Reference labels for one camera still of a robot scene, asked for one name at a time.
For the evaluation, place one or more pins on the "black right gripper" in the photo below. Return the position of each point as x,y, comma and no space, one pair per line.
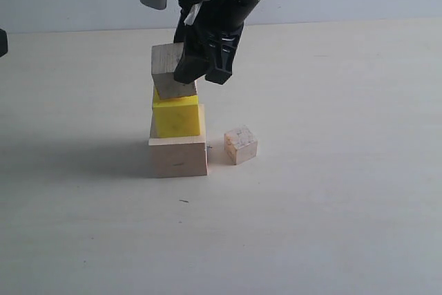
210,54

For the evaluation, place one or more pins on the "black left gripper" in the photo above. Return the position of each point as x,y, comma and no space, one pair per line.
3,43

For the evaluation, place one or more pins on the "medium wooden cube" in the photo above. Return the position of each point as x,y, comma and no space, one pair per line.
164,61

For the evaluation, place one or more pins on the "yellow cube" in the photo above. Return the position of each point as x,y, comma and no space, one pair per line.
176,117

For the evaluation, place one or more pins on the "large wooden cube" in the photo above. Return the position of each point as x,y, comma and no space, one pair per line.
177,157

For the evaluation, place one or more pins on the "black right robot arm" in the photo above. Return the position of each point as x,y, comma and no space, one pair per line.
210,31

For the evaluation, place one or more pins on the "small wooden cube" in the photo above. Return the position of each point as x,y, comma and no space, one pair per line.
240,144

